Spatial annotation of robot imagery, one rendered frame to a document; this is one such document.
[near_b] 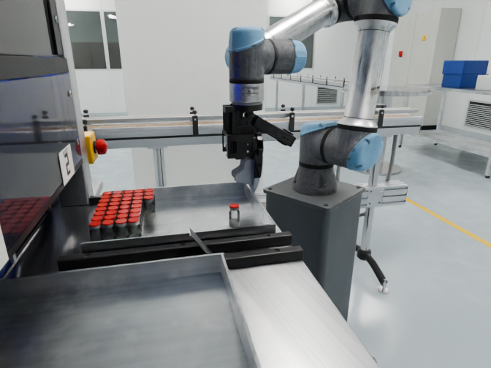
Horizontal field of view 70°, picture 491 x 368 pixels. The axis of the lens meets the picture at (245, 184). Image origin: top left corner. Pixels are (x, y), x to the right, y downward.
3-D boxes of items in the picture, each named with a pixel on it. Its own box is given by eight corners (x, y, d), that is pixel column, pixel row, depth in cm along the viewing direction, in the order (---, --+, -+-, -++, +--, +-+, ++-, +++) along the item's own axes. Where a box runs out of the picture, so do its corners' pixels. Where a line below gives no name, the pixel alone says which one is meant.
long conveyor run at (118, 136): (20, 154, 144) (11, 115, 139) (32, 146, 159) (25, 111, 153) (421, 134, 185) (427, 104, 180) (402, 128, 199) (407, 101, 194)
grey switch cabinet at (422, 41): (419, 131, 646) (440, 7, 579) (381, 120, 756) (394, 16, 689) (439, 130, 655) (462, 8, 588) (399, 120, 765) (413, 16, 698)
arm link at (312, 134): (314, 154, 126) (317, 116, 122) (345, 162, 116) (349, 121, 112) (291, 159, 119) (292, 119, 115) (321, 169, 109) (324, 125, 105)
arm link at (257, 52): (275, 27, 72) (242, 24, 67) (274, 82, 76) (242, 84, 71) (251, 29, 78) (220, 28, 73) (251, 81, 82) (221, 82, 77)
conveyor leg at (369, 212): (360, 263, 208) (376, 135, 183) (352, 255, 216) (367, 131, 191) (374, 261, 210) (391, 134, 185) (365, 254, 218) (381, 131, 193)
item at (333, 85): (363, 92, 445) (364, 79, 440) (352, 92, 442) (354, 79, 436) (276, 79, 776) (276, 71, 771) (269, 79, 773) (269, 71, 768)
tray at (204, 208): (83, 261, 60) (80, 243, 59) (106, 204, 84) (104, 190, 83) (275, 241, 67) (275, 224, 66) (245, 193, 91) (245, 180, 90)
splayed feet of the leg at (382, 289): (379, 295, 192) (383, 273, 187) (337, 250, 238) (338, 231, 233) (392, 293, 193) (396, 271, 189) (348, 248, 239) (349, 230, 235)
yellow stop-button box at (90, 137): (63, 166, 87) (58, 137, 84) (69, 158, 93) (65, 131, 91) (95, 164, 88) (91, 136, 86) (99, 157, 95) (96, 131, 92)
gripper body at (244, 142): (222, 153, 84) (221, 102, 80) (257, 152, 86) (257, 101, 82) (228, 162, 77) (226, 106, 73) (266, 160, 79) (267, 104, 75)
